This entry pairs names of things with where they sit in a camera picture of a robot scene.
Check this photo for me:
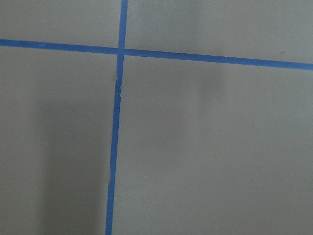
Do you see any blue tape line crosswise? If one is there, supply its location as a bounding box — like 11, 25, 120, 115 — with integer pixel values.
0, 39, 313, 71

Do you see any blue tape line lengthwise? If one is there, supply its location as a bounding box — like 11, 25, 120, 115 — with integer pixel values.
105, 0, 128, 235

